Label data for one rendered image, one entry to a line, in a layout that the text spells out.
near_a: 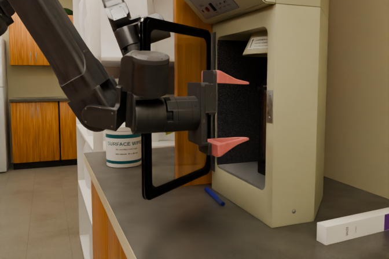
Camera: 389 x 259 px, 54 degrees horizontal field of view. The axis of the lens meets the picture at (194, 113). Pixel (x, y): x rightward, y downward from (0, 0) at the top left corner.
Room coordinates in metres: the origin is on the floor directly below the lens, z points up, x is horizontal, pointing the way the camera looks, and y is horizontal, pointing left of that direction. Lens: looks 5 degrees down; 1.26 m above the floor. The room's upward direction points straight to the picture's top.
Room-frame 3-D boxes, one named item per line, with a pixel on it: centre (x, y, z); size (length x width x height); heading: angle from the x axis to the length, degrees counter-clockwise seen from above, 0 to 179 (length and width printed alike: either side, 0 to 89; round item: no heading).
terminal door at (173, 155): (0.95, 0.03, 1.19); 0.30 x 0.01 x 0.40; 150
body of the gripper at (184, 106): (0.63, 0.02, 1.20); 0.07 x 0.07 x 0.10; 21
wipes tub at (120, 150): (1.41, 0.26, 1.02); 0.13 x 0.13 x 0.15
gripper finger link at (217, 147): (0.65, -0.05, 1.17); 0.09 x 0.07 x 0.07; 111
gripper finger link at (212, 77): (0.65, -0.05, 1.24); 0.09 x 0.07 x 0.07; 111
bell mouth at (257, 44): (0.96, -0.21, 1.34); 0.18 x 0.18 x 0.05
